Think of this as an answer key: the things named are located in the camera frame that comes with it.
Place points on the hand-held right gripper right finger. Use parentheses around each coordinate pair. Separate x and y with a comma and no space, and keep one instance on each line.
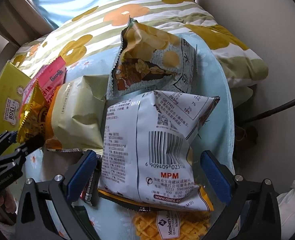
(216,177)

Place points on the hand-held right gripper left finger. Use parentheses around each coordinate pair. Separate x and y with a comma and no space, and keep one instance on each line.
(83,172)

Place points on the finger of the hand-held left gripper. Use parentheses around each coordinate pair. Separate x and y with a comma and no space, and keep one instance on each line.
(30,143)
(2,140)

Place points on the dark candy bar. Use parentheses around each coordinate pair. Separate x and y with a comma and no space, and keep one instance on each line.
(88,190)

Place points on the gold foil snack packet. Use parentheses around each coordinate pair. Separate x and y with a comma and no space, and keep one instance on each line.
(32,120)

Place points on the pink striped snack packet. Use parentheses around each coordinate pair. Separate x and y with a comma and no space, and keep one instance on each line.
(30,91)

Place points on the yellow-green cardboard box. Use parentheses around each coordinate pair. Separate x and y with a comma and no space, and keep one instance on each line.
(5,87)

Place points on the cream snack packet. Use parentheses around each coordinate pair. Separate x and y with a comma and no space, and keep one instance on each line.
(75,115)

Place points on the white barcode snack bag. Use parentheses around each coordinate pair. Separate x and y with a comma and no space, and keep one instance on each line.
(150,135)

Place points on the person's left hand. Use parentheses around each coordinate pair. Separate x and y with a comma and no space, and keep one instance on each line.
(6,206)

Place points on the dark green packet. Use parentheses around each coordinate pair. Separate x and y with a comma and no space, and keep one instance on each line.
(83,216)

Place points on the light blue daisy sheet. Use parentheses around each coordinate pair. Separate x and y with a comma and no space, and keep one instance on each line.
(217,100)

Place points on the white cloth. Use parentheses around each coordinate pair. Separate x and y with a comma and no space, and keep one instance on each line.
(292,205)

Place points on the clear waffle packet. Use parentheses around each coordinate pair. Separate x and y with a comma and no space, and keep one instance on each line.
(147,227)

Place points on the pale blue potato chip bag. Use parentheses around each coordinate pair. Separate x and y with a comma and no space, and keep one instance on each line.
(162,60)

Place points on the striped floral quilt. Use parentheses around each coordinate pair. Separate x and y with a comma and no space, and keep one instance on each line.
(100,22)

